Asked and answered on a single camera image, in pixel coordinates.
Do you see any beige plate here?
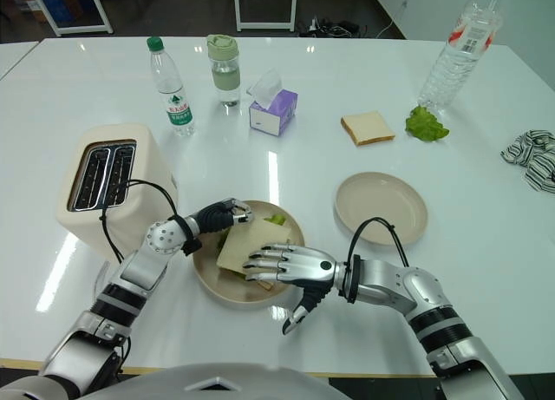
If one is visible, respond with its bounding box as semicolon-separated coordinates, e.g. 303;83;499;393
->
192;200;306;305
333;171;429;246

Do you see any green-capped water bottle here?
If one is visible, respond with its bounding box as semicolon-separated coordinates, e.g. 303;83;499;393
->
146;36;196;137

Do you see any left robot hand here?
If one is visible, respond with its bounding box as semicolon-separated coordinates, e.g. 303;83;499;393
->
193;197;255;236

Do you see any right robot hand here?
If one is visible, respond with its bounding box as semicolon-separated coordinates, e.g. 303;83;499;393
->
242;242;343;336

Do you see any white wall cable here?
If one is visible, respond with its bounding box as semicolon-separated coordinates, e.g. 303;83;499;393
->
375;0;411;40

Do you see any glass tumbler with green lid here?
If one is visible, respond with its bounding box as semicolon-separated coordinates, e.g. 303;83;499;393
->
206;34;242;108

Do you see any cream toaster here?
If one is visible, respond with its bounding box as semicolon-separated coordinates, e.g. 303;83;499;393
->
54;122;181;262

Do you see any robot body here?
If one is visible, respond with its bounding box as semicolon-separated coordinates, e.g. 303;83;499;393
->
82;362;440;400

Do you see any purple tissue box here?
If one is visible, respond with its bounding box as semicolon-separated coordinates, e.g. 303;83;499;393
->
246;69;299;137

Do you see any large clear water bottle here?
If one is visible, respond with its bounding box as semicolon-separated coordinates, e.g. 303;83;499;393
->
416;0;509;111

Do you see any black cable bundle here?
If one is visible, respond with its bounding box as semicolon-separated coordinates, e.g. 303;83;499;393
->
297;16;362;37

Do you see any striped cloth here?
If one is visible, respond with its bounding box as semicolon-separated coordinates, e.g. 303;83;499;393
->
500;129;555;195

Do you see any white metal frame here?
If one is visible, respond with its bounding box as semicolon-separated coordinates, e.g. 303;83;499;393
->
232;0;299;32
32;0;140;37

